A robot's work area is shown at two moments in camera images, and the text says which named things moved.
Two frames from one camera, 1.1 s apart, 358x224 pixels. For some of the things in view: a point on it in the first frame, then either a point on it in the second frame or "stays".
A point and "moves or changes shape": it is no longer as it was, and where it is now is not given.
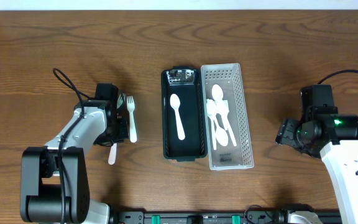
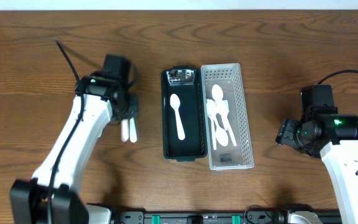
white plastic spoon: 211,106 stays
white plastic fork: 130,105 stays
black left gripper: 122,125 to 132,109
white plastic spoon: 175,101 stays
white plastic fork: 112,154 moves or changes shape
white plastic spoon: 223,108 stays
